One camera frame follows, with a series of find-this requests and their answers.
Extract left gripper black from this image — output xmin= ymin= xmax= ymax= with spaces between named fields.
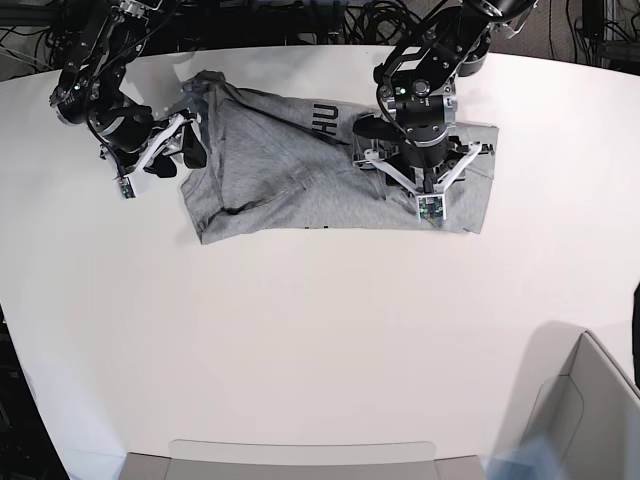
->
xmin=384 ymin=132 xmax=468 ymax=193

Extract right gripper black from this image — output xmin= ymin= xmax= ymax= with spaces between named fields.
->
xmin=99 ymin=107 xmax=207 ymax=179

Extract grey T-shirt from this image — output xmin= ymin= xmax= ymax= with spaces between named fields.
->
xmin=181 ymin=71 xmax=498 ymax=245

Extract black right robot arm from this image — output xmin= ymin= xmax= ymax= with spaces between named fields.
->
xmin=50 ymin=1 xmax=207 ymax=180

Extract grey tray bottom edge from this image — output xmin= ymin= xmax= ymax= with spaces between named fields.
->
xmin=119 ymin=439 xmax=486 ymax=479

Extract blue translucent object corner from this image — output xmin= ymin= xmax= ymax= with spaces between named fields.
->
xmin=485 ymin=431 xmax=560 ymax=480

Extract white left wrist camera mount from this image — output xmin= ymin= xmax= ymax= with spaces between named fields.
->
xmin=353 ymin=138 xmax=496 ymax=233

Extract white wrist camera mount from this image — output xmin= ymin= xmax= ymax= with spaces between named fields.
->
xmin=353 ymin=138 xmax=496 ymax=233
xmin=97 ymin=109 xmax=200 ymax=199

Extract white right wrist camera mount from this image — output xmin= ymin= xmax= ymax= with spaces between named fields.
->
xmin=97 ymin=109 xmax=200 ymax=199

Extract coiled black cables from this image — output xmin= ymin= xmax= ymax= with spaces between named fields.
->
xmin=344 ymin=0 xmax=441 ymax=50

